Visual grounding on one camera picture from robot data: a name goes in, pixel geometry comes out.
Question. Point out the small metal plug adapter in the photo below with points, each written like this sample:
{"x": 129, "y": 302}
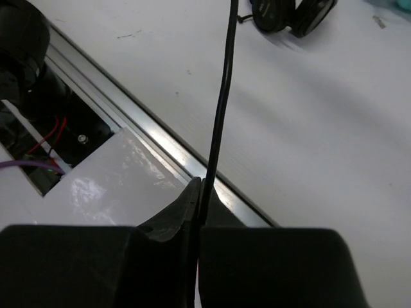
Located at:
{"x": 379, "y": 21}

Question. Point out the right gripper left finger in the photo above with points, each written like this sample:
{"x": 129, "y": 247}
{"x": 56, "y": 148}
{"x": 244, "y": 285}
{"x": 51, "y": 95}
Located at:
{"x": 151, "y": 265}

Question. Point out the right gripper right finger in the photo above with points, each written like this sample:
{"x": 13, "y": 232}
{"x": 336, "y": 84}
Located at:
{"x": 241, "y": 266}

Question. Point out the black headphones front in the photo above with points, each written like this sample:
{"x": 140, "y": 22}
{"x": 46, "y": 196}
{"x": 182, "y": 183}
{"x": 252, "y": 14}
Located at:
{"x": 273, "y": 16}

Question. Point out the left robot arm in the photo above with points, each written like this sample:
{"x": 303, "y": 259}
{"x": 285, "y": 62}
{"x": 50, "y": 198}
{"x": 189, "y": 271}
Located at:
{"x": 27, "y": 81}

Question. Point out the teal white headphones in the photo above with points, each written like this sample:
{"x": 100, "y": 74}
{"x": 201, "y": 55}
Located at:
{"x": 404, "y": 4}

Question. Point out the front aluminium rail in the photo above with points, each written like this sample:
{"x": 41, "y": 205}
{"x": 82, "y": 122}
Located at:
{"x": 108, "y": 99}

